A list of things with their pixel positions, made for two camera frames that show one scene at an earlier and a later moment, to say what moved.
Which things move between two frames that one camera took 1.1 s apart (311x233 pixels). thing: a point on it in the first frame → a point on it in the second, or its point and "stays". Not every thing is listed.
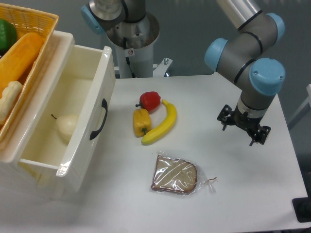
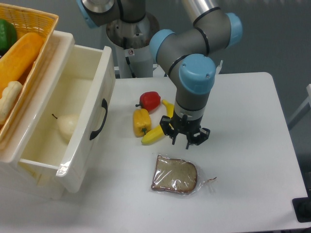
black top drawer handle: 104,105 stays
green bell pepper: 8,34 stays
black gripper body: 259,133 → 190,128
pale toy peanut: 9,96 stays
